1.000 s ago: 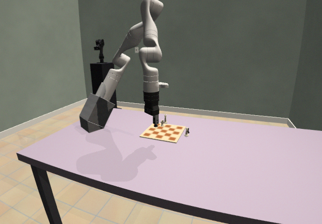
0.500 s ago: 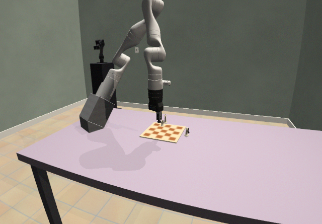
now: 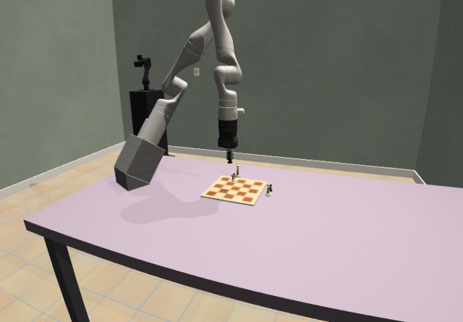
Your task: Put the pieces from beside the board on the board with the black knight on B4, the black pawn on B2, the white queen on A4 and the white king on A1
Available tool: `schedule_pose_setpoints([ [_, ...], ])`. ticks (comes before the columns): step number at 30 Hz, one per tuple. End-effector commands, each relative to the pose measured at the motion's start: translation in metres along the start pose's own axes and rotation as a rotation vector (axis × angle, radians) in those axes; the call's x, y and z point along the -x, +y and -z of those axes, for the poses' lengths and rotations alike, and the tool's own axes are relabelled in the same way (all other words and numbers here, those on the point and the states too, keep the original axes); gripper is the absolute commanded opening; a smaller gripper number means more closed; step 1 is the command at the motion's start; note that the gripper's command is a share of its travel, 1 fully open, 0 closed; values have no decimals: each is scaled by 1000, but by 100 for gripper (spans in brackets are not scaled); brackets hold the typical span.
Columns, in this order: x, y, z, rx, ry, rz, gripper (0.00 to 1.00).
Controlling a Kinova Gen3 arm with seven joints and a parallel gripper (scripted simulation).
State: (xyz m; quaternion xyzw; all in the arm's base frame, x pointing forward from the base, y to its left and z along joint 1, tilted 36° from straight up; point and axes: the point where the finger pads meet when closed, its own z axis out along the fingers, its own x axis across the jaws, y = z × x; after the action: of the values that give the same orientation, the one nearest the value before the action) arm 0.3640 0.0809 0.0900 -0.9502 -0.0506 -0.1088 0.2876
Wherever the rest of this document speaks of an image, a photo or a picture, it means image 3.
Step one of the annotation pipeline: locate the brown and cream chessboard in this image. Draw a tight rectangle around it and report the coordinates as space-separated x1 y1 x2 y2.
201 176 267 206

